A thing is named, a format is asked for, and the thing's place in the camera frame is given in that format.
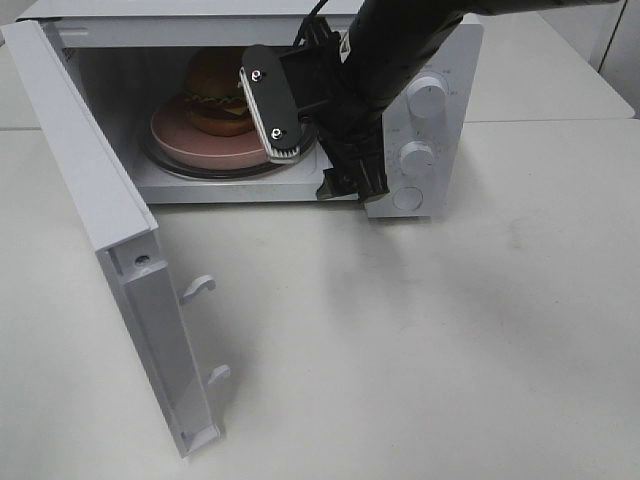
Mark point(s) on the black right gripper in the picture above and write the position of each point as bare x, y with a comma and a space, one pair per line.
356, 152

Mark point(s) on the white round door button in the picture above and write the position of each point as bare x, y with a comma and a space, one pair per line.
408, 198

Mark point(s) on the white microwave knob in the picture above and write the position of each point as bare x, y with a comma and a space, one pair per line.
426, 96
416, 158

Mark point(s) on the burger with lettuce and cheese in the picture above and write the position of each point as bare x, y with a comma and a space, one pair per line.
215, 102

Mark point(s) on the pink round plate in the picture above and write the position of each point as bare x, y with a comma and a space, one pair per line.
188, 145

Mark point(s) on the white microwave door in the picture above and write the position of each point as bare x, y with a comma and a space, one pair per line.
123, 233

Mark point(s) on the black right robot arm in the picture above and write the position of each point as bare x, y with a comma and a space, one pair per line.
388, 42

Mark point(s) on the glass microwave turntable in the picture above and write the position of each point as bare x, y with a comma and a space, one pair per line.
158, 157

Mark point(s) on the white microwave oven body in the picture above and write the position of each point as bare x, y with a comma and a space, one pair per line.
129, 57

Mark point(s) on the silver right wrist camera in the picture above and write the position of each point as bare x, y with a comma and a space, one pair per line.
271, 104

